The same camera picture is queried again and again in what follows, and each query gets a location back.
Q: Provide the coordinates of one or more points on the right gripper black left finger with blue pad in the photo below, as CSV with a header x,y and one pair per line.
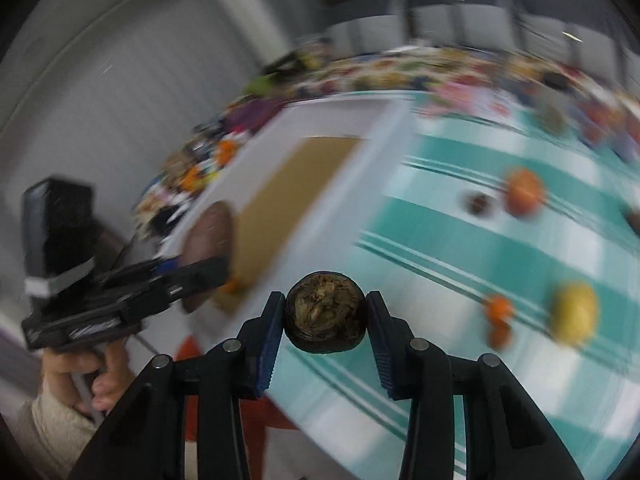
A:
x,y
143,437

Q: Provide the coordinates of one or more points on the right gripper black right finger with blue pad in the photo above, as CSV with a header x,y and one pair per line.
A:
x,y
506,434

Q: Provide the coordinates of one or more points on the small orange tangerine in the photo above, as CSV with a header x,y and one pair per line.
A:
x,y
498,308

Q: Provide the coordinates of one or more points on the yellow pear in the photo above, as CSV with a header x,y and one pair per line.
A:
x,y
574,314

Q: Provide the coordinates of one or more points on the dark brown round fruit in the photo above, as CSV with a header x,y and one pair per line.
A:
x,y
325,313

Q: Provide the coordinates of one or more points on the cream sleeve forearm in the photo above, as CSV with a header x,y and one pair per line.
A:
x,y
51,435

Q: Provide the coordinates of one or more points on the person's left hand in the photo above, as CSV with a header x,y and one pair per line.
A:
x,y
87,381

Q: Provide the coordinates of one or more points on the brown cardboard sheet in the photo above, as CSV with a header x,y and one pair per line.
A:
x,y
264,225

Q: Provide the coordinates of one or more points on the green white plaid cloth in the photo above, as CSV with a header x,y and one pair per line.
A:
x,y
435,264

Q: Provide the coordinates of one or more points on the dark brown date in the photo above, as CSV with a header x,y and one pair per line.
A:
x,y
480,205

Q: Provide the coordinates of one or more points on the red apple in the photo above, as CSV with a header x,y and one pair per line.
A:
x,y
524,192

